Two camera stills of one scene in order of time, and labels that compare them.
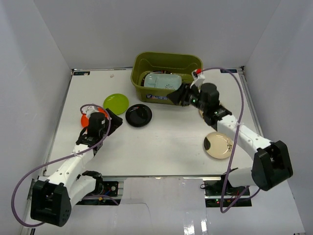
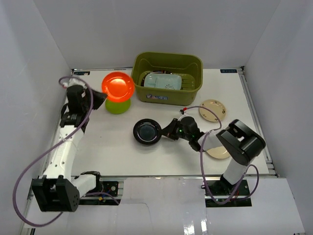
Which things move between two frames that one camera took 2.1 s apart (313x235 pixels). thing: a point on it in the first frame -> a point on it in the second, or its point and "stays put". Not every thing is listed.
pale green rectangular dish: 168,81 stays put
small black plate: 138,115 -> 147,131
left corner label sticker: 81,73 stays put
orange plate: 85,119 -> 119,87
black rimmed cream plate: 155,72 stays put
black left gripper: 113,121 -> 93,98
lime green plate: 117,103 stays put
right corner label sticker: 228,71 stays put
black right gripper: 182,94 -> 168,130
